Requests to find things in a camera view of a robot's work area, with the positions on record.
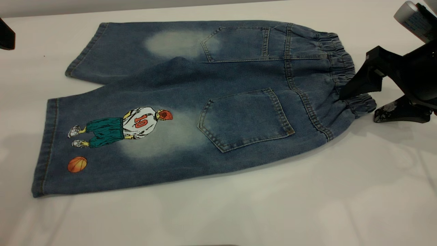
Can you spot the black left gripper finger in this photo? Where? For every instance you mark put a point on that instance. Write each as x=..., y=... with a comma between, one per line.
x=6, y=37

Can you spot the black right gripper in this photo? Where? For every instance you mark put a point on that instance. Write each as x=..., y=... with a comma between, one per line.
x=421, y=75

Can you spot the blue denim shorts with print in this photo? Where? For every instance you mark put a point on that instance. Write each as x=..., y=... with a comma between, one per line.
x=205, y=85

